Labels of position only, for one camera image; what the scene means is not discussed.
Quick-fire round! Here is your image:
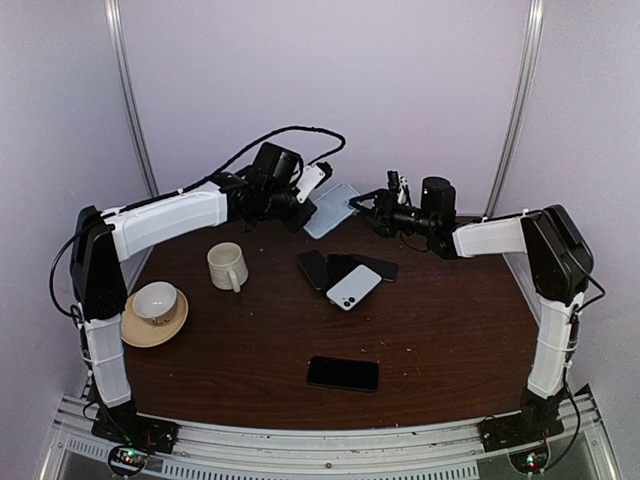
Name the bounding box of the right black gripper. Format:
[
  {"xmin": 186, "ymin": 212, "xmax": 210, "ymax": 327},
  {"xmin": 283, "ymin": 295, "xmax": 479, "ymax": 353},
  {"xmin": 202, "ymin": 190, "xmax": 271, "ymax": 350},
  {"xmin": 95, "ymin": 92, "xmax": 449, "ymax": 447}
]
[{"xmin": 350, "ymin": 188, "xmax": 436, "ymax": 237}]

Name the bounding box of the white ceramic bowl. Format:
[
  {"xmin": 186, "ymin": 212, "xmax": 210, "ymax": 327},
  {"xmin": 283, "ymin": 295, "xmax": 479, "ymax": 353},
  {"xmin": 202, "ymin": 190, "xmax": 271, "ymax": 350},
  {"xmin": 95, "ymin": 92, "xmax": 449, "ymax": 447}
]
[{"xmin": 132, "ymin": 281, "xmax": 178, "ymax": 326}]

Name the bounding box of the black phone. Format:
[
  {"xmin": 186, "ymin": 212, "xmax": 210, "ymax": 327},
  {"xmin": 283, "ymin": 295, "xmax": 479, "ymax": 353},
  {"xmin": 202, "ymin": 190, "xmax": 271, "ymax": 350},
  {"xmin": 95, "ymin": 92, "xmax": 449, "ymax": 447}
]
[{"xmin": 306, "ymin": 356, "xmax": 379, "ymax": 393}]

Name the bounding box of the beige saucer plate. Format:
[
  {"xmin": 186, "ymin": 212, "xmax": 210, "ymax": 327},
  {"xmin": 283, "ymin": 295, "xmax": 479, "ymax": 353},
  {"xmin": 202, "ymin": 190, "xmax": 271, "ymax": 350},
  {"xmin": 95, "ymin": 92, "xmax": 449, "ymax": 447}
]
[{"xmin": 121, "ymin": 289, "xmax": 189, "ymax": 348}]

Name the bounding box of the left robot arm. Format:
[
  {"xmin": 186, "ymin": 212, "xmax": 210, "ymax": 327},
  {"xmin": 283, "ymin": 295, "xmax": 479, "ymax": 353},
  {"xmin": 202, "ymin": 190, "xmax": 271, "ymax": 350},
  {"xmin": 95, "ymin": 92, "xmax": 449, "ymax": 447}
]
[{"xmin": 70, "ymin": 167, "xmax": 324, "ymax": 444}]

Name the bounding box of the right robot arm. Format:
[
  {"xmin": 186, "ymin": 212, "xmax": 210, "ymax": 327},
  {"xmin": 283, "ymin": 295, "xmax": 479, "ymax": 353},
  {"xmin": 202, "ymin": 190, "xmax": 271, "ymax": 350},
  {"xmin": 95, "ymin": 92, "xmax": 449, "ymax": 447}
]
[{"xmin": 349, "ymin": 171, "xmax": 594, "ymax": 442}]

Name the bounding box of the purple-edged phone right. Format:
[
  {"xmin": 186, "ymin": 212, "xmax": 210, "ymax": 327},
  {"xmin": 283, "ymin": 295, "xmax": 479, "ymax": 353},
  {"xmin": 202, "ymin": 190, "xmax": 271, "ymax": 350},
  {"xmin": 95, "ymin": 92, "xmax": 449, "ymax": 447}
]
[{"xmin": 351, "ymin": 254, "xmax": 399, "ymax": 282}]

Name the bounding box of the purple-edged phone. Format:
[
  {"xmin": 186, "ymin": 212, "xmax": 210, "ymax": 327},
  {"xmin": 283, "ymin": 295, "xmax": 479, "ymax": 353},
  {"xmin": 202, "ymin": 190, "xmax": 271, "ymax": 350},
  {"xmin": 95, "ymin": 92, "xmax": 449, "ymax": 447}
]
[
  {"xmin": 351, "ymin": 254, "xmax": 399, "ymax": 282},
  {"xmin": 296, "ymin": 250, "xmax": 329, "ymax": 291}
]

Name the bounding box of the purple-edged phone left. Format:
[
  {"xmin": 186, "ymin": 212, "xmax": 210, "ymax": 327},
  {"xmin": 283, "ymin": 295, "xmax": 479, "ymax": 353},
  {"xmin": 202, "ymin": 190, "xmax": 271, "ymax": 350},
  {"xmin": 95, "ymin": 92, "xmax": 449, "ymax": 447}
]
[{"xmin": 296, "ymin": 250, "xmax": 329, "ymax": 291}]

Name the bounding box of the cream ribbed mug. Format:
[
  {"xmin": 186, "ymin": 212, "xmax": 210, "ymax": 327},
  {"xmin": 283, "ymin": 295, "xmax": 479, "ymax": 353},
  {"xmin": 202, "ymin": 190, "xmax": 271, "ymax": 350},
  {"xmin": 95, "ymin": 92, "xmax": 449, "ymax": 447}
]
[{"xmin": 206, "ymin": 242, "xmax": 249, "ymax": 293}]

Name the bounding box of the white phone dual camera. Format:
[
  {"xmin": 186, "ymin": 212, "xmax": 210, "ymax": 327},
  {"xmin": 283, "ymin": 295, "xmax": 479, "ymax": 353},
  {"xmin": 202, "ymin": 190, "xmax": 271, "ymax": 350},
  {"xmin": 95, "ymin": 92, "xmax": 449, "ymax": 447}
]
[{"xmin": 326, "ymin": 265, "xmax": 382, "ymax": 311}]

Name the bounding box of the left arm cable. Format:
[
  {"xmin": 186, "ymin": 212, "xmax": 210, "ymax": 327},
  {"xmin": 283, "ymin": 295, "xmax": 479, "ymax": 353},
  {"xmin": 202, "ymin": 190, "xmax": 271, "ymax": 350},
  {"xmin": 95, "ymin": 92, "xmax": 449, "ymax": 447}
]
[{"xmin": 49, "ymin": 124, "xmax": 347, "ymax": 321}]

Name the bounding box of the right aluminium post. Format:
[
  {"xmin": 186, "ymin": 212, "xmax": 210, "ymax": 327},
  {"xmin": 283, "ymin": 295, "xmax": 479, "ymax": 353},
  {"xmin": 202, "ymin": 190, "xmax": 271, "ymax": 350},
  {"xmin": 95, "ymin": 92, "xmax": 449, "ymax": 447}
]
[{"xmin": 484, "ymin": 0, "xmax": 545, "ymax": 217}]

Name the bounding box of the aluminium post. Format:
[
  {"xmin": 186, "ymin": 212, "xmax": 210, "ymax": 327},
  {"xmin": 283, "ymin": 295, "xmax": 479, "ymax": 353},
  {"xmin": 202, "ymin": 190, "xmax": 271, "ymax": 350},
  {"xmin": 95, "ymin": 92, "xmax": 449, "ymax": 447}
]
[
  {"xmin": 104, "ymin": 0, "xmax": 159, "ymax": 197},
  {"xmin": 484, "ymin": 0, "xmax": 545, "ymax": 217}
]

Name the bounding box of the front aluminium rail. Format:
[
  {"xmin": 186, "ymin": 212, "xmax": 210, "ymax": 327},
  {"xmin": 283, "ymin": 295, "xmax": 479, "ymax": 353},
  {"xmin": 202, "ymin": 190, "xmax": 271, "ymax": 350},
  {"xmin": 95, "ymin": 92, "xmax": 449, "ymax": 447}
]
[{"xmin": 42, "ymin": 394, "xmax": 619, "ymax": 480}]

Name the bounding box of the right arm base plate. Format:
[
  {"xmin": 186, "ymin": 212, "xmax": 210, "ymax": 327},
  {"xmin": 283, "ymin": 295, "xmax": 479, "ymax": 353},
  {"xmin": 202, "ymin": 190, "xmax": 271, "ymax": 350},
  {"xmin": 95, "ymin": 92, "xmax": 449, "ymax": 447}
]
[{"xmin": 477, "ymin": 413, "xmax": 564, "ymax": 453}]

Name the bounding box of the left aluminium post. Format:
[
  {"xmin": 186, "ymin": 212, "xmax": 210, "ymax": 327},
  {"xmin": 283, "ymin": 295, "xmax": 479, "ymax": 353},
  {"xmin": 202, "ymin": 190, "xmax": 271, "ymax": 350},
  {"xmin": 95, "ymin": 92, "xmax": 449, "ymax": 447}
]
[{"xmin": 104, "ymin": 0, "xmax": 159, "ymax": 197}]

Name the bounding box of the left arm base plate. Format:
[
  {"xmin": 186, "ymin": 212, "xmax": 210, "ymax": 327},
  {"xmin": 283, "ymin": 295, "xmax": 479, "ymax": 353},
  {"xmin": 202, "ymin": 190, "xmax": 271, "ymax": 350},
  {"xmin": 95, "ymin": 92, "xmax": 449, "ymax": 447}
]
[{"xmin": 91, "ymin": 411, "xmax": 179, "ymax": 454}]

